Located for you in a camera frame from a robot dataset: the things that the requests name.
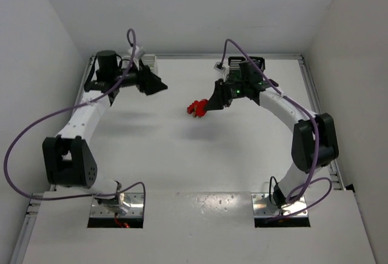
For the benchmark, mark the right black slotted container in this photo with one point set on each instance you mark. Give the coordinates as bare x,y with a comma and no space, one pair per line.
260,62

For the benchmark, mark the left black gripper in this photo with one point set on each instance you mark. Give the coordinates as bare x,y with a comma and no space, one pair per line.
143,79

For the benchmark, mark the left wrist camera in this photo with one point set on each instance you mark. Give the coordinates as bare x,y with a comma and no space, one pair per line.
138,52

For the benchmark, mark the red round lego piece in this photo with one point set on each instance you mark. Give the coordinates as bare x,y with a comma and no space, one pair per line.
199,108

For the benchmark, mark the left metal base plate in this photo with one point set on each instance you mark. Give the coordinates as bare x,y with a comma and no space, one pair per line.
126,205

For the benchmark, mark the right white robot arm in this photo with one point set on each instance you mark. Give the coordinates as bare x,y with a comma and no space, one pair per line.
314,143

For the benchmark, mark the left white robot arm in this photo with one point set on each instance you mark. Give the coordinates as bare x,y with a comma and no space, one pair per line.
68,159

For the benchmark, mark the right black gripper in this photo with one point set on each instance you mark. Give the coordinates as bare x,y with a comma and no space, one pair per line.
224,93

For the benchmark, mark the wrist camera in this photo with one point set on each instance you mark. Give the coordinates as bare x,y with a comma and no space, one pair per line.
221,68
138,52

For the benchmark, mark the left black slotted container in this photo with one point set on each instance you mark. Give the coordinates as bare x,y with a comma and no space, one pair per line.
234,69

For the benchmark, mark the red lego brick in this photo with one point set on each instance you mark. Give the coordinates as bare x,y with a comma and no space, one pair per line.
191,109

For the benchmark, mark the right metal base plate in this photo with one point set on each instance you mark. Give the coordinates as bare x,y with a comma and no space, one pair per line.
264,208

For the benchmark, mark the right white slotted container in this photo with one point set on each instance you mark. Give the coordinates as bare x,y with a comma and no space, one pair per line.
151,61

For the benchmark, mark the metal base plate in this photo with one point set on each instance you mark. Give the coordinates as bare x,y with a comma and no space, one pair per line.
126,205
264,208

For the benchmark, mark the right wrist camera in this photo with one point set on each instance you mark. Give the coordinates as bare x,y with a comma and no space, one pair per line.
221,68

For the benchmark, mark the black slotted container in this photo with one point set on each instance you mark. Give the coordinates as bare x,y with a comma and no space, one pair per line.
234,69
260,62

